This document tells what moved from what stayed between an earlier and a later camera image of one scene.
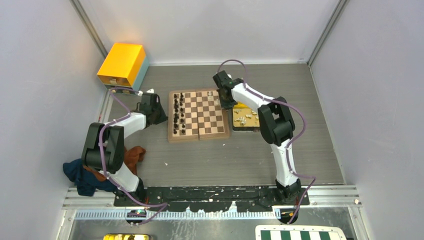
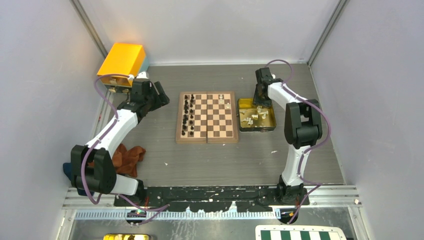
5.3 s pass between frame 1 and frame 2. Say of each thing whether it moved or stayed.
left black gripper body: moved
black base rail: stayed
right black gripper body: moved
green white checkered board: stayed
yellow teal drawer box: stayed
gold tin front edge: stayed
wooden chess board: moved
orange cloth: stayed
